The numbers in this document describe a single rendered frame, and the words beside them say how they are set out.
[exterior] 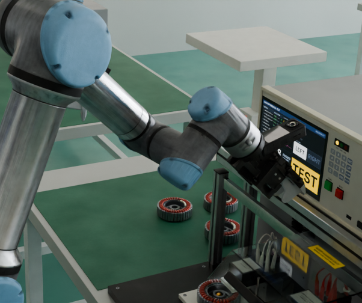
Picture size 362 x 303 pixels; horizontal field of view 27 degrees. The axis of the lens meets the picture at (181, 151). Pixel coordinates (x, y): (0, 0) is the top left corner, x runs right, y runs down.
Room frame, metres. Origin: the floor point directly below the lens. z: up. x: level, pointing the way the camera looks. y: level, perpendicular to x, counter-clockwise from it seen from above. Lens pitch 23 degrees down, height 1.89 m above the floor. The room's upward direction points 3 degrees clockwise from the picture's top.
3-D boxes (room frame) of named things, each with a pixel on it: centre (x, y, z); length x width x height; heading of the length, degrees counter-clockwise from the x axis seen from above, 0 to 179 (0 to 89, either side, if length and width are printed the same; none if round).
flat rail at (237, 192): (1.55, -0.26, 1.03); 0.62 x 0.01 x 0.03; 29
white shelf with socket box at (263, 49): (2.58, -0.24, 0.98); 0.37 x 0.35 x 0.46; 29
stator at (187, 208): (2.13, 0.01, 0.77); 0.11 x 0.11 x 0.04
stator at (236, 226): (2.00, -0.14, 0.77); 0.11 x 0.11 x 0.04
